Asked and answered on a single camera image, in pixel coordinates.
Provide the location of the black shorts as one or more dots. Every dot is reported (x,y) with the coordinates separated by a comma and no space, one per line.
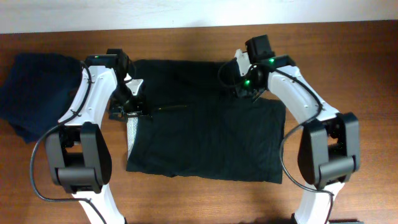
(198,128)

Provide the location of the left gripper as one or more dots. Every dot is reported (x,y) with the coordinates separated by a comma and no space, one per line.
(140,106)

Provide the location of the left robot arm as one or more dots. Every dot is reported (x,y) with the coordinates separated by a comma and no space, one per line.
(77,153)

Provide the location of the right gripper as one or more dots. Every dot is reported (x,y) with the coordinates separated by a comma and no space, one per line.
(240,89)

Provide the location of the folded navy blue garment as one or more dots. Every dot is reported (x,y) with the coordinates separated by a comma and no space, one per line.
(38,91)

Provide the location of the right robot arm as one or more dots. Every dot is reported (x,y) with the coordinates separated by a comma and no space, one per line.
(329,152)

